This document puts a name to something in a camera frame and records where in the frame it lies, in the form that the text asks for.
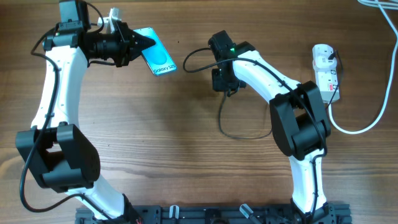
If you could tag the white USB plug adapter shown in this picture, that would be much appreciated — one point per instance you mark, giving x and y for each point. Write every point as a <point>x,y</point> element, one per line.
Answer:
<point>324,61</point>

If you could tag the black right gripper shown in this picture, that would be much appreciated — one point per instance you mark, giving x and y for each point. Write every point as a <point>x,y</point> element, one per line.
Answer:
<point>217,84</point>

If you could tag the blue screen Galaxy smartphone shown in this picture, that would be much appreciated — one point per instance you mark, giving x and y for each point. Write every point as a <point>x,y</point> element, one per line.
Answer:
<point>157,57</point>

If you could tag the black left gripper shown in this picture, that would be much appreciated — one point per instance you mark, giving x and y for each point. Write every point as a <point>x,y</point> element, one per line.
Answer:
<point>129,50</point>

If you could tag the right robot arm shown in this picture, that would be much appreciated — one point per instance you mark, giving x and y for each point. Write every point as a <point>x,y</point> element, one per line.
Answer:
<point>298,117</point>

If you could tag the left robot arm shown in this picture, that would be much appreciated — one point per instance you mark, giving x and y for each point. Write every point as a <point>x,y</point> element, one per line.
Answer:
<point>55,151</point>

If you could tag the white power strip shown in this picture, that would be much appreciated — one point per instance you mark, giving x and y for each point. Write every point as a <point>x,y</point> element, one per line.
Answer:
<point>326,81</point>

